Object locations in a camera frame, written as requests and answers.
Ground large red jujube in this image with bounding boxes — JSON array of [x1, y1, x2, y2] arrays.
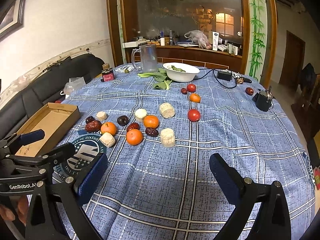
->
[[85, 120, 102, 133]]

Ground orange mandarin front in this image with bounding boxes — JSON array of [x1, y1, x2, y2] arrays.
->
[[126, 129, 143, 146]]

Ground dark plum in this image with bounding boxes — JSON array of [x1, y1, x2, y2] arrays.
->
[[117, 115, 129, 126]]

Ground red tomato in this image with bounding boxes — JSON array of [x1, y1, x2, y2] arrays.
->
[[188, 109, 201, 122], [187, 84, 196, 93]]

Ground white corn piece front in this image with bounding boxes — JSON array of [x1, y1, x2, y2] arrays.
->
[[160, 128, 175, 147]]

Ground dark jujube front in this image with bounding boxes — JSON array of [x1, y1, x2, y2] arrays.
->
[[145, 127, 159, 137]]

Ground white corn piece large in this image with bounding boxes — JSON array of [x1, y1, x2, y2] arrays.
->
[[159, 102, 175, 119]]

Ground left human hand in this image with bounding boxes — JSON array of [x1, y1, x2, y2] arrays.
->
[[0, 195, 29, 227]]

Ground black leather sofa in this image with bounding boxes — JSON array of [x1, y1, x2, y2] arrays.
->
[[1, 54, 104, 139]]

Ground brown cardboard box tray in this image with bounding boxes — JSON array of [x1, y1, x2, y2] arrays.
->
[[16, 103, 80, 157]]

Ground clear plastic bag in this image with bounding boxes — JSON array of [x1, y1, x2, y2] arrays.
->
[[60, 77, 86, 96]]

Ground black metal cup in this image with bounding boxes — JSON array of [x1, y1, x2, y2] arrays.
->
[[252, 86, 274, 112]]

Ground blue plaid tablecloth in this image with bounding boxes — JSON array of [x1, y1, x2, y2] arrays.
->
[[63, 68, 316, 239]]

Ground small orange mandarin far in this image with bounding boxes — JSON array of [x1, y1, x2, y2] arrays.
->
[[189, 93, 201, 103]]

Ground red jujube far right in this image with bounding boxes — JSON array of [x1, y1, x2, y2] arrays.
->
[[245, 87, 254, 96]]

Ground dark jar pink label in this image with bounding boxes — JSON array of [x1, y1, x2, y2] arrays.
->
[[101, 63, 115, 82]]

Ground black power adapter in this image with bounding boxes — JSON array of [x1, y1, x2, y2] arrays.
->
[[216, 70, 232, 81]]

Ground white bowl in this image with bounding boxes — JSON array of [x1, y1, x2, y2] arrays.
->
[[163, 62, 200, 83]]

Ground green leafy vegetable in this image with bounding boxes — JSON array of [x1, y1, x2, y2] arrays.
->
[[138, 68, 172, 90]]

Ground clear glass pitcher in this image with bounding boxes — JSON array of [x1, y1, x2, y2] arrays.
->
[[131, 44, 158, 73]]

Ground white flat box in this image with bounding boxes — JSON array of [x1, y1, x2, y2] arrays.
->
[[122, 39, 150, 49]]

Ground wooden counter cabinet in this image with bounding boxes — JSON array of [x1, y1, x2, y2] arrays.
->
[[125, 44, 243, 74]]

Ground white tall box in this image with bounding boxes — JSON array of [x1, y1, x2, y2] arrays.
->
[[212, 32, 219, 51]]

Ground plastic bag on counter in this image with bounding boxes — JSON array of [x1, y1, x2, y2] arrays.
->
[[184, 30, 212, 49]]

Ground framed wall picture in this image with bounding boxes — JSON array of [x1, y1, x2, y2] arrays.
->
[[0, 0, 25, 41]]

